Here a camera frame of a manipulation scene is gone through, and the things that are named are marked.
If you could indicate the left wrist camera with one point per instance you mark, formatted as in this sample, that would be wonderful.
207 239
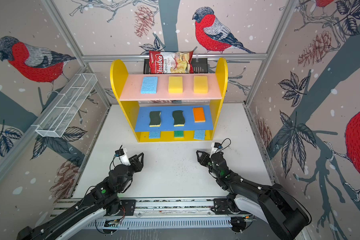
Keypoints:
121 154

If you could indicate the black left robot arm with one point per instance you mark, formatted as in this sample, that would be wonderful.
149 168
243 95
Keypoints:
102 200

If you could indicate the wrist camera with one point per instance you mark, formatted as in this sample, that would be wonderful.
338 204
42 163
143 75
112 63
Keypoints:
121 154
216 147

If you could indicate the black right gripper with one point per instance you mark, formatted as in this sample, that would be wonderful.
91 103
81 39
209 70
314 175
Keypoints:
204 157

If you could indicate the yellow sponge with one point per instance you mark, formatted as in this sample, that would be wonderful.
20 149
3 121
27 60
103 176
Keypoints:
175 85
201 85

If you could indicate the white wire mesh tray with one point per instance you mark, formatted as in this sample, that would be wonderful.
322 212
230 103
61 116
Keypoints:
59 118

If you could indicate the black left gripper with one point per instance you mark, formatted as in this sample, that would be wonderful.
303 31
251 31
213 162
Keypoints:
136 164

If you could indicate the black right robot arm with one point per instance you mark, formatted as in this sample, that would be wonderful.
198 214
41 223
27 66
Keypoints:
284 214

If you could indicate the red cassava chips bag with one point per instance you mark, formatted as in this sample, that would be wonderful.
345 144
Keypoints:
170 62

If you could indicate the yellow shelf with coloured boards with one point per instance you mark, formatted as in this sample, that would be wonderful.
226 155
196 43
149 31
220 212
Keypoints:
170 107

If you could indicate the blue sponge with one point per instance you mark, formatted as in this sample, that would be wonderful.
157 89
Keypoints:
149 85
155 135
199 135

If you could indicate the aluminium rail base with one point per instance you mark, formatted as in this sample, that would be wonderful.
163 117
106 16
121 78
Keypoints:
176 213

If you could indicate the orange sponge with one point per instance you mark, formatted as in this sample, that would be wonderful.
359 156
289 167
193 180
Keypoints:
199 115

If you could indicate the dark green wavy sponge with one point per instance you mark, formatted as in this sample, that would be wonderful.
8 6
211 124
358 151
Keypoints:
155 119
179 119

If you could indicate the black wire basket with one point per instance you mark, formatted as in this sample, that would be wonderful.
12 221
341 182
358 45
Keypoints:
200 66

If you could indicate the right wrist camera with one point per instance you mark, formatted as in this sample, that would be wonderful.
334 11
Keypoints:
216 147

